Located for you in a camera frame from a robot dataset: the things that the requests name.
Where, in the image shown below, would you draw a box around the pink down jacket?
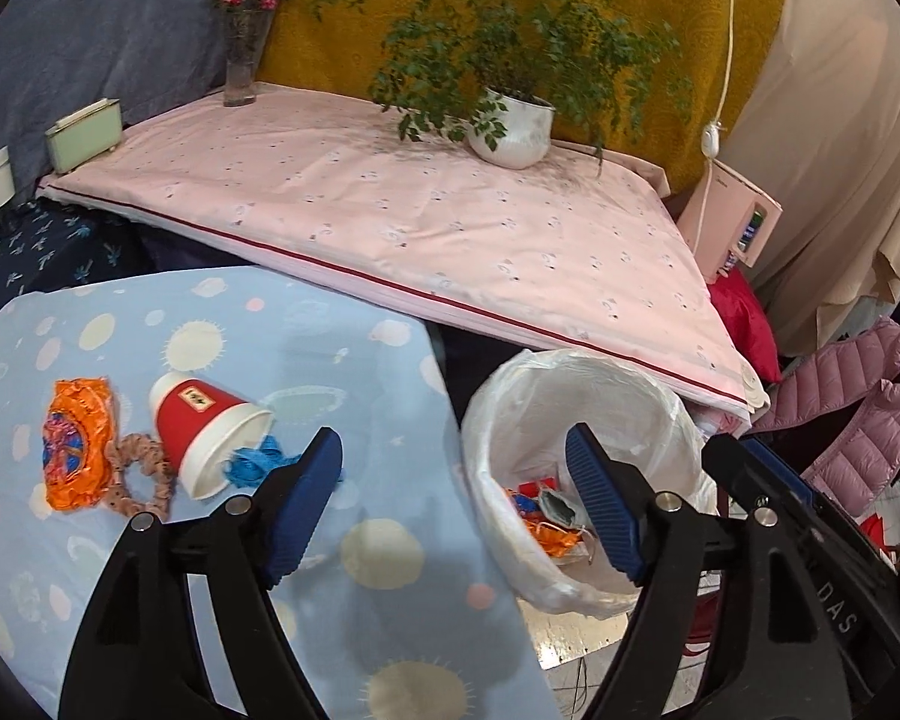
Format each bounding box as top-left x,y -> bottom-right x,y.
750,315 -> 900,518

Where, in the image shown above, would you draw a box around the beige curtain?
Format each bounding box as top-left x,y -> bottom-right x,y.
720,0 -> 900,355

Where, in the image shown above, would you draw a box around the potted plant in white pot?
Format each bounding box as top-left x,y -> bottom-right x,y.
311,0 -> 695,170

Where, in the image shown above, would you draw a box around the pink blanket with red piping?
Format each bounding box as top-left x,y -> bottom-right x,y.
36,82 -> 767,421

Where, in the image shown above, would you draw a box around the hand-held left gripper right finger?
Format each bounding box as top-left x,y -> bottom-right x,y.
565,422 -> 867,720

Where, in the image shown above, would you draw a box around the mustard yellow fabric backdrop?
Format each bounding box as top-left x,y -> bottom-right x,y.
255,0 -> 796,175

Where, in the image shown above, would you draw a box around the pink scrunchie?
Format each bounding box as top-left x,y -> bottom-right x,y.
103,431 -> 175,518

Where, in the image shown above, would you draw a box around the blue grey fabric backdrop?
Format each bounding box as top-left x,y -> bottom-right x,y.
0,0 -> 293,192

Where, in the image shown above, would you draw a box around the blue scrunchie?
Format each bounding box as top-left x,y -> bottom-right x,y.
225,435 -> 305,487

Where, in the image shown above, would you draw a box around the orange foil wrapper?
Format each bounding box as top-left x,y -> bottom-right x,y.
43,379 -> 121,515

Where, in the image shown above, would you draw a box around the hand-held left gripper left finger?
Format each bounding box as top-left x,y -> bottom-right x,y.
58,426 -> 344,720

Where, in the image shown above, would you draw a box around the green tissue box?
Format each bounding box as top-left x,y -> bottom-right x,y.
43,97 -> 125,175

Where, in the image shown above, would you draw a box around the pink appliance with display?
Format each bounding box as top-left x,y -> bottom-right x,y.
675,161 -> 785,286

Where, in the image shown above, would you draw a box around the glass vase with red flowers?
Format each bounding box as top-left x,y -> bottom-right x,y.
206,0 -> 297,107

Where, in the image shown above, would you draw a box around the bin with white plastic bag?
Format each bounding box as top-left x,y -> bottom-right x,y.
461,349 -> 721,616

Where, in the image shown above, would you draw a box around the dark blue printed cloth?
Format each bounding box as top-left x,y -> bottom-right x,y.
0,202 -> 145,346

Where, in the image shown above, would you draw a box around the white cable with switch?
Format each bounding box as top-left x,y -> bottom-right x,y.
686,0 -> 743,248

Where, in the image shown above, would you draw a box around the blue planet print tablecloth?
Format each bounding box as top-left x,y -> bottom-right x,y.
0,264 -> 563,720

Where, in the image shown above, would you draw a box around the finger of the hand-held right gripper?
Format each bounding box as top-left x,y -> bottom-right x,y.
742,437 -> 822,500
701,433 -> 803,533

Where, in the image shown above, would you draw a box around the red white paper cup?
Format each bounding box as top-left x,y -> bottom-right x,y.
148,371 -> 275,500

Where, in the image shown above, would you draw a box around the red cloth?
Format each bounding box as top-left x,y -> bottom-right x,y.
709,274 -> 785,383

